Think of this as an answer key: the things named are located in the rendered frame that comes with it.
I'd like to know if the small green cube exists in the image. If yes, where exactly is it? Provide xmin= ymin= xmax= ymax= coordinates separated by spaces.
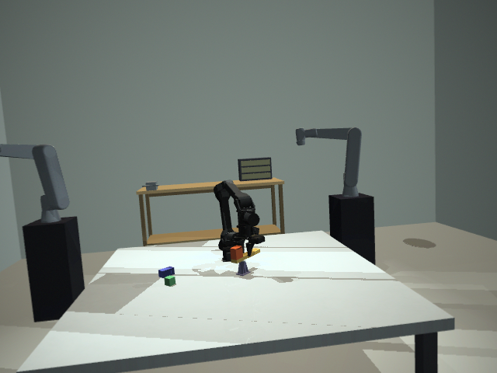
xmin=164 ymin=276 xmax=176 ymax=287

